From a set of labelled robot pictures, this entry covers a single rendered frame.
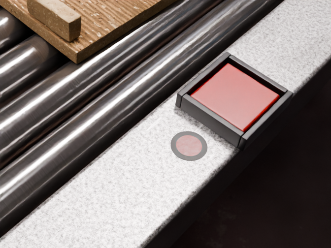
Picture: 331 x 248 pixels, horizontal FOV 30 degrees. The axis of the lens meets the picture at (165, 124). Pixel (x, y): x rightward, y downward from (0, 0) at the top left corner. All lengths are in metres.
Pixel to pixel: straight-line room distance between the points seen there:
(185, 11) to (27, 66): 0.18
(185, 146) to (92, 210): 0.10
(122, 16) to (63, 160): 0.17
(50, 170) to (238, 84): 0.19
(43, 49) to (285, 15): 0.26
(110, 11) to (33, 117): 0.14
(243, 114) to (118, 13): 0.16
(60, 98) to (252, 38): 0.21
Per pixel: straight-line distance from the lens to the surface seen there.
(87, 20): 0.60
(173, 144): 0.53
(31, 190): 0.50
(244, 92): 0.56
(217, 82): 0.56
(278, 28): 0.66
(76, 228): 0.48
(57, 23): 0.57
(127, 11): 0.61
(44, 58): 0.59
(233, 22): 0.65
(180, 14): 0.65
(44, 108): 0.55
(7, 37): 0.62
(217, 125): 0.53
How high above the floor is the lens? 1.33
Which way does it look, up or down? 50 degrees down
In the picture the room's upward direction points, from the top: 9 degrees clockwise
